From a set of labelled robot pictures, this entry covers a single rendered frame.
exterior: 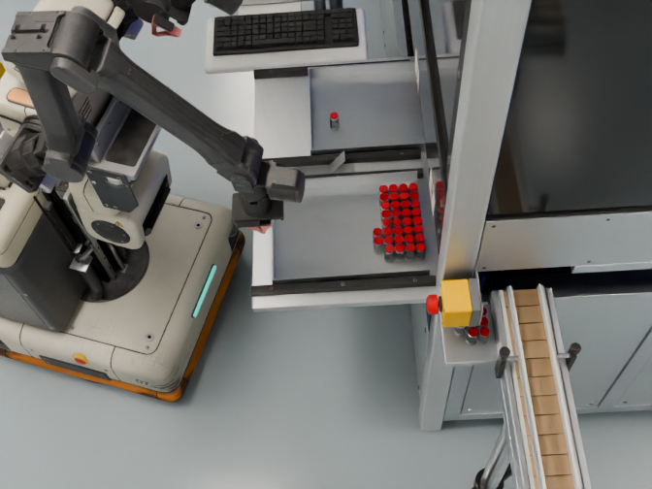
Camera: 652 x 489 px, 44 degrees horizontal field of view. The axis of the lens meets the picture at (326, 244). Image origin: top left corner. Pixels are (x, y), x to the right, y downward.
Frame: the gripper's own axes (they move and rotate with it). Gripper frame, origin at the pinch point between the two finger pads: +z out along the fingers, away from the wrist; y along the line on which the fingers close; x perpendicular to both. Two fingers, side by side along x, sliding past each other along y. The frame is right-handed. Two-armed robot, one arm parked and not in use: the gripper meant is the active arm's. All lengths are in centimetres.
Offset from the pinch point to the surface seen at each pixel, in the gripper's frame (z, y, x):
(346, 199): 14.3, 17.4, 15.6
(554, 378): 7, 55, -33
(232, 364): 102, -24, 12
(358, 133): 14.4, 21.1, 34.6
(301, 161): 12.5, 7.1, 25.8
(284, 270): 14.1, 2.9, -2.3
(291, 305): 14.3, 4.3, -10.8
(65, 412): 102, -77, -1
